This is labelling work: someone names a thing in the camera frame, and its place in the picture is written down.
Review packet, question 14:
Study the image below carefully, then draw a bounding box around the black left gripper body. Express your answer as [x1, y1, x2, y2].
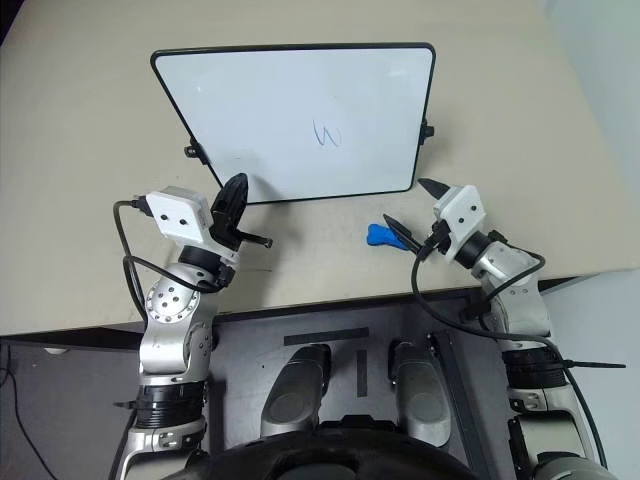
[208, 208, 274, 256]

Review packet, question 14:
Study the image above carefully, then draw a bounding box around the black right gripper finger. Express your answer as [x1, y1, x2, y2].
[417, 177, 452, 203]
[381, 213, 424, 253]

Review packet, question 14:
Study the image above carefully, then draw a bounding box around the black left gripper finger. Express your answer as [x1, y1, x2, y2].
[230, 172, 250, 233]
[217, 174, 241, 228]

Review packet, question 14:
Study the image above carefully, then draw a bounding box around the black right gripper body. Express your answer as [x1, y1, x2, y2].
[420, 198, 454, 257]

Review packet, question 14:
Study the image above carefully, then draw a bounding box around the blue plastic object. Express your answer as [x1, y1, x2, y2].
[364, 222, 409, 249]

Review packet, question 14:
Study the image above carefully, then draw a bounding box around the black floor platform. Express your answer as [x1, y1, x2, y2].
[206, 286, 507, 480]

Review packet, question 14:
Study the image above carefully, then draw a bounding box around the long grey tape strip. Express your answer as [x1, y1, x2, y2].
[283, 326, 371, 347]

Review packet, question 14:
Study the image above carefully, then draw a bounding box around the short grey tape strip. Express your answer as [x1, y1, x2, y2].
[356, 349, 370, 399]

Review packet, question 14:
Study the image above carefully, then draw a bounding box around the silver black right robot foot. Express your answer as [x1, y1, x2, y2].
[388, 340, 455, 450]

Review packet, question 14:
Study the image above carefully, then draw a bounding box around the silver black robot foot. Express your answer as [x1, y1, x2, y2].
[388, 340, 455, 450]
[260, 343, 333, 442]

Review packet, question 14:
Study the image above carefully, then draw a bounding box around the silver black left robot foot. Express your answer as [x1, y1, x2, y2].
[260, 343, 333, 442]

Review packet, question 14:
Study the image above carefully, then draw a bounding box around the dark rounded robot torso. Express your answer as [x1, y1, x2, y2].
[186, 414, 482, 480]

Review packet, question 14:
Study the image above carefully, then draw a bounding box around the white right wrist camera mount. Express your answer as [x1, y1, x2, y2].
[432, 184, 488, 265]

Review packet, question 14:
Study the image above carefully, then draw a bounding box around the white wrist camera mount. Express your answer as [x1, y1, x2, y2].
[432, 184, 488, 265]
[146, 185, 241, 265]

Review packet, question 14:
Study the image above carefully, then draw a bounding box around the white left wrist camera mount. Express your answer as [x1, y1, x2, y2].
[146, 185, 241, 265]

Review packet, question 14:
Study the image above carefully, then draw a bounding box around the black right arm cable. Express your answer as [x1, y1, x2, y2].
[410, 225, 609, 472]

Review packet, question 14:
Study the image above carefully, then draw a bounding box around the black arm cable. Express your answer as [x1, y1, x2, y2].
[111, 197, 224, 324]
[410, 225, 609, 472]

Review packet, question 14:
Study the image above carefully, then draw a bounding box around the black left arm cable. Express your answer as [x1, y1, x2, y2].
[111, 197, 224, 324]

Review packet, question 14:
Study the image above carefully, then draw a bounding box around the white whiteboard with black frame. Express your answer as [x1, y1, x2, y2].
[149, 42, 437, 206]

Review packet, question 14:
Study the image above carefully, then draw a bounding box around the thin black floor cable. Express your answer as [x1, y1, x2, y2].
[0, 343, 32, 480]

